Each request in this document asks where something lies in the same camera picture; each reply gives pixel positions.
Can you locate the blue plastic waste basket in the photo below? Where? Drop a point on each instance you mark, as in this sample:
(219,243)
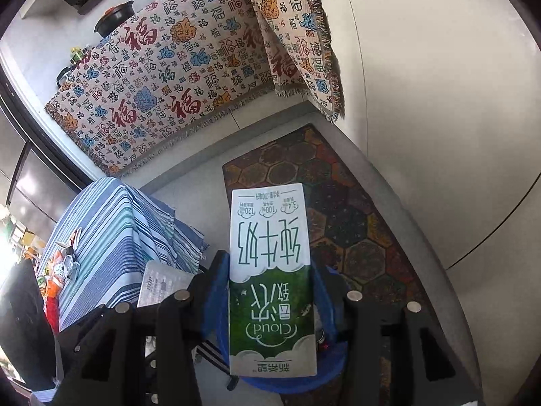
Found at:
(329,358)

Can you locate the blue striped tablecloth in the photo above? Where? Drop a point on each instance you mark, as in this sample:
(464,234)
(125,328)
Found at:
(122,230)

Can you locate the red snack packet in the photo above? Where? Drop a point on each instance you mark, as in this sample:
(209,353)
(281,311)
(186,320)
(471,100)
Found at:
(52,313)

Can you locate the black pot orange lid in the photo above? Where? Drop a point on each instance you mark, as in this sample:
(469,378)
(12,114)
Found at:
(113,18)

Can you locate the green yellow snack wrapper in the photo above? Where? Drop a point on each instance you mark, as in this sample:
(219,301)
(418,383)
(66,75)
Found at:
(61,269)

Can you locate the white lower cabinets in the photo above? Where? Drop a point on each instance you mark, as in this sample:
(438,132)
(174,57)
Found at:
(443,97)

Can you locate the silver multi-door refrigerator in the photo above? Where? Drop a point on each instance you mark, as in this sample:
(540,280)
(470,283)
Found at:
(32,187)

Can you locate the small white red wrapper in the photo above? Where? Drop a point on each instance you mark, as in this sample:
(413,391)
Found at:
(72,242)

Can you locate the clear white plastic wrapper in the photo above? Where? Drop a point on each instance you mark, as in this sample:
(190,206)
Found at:
(160,281)

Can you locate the green white milk carton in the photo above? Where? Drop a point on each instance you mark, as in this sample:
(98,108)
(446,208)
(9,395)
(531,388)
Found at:
(271,329)

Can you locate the patterned fu character blanket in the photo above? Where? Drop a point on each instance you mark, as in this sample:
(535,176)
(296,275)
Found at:
(178,66)

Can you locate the hexagon patterned floor rug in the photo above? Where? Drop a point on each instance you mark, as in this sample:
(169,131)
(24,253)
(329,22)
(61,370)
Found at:
(346,231)

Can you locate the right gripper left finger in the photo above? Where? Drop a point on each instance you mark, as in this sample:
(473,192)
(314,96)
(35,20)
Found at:
(141,356)

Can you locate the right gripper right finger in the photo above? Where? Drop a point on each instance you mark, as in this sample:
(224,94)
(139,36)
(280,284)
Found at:
(424,368)

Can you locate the condiment bottles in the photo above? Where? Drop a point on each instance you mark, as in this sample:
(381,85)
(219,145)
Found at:
(79,62)

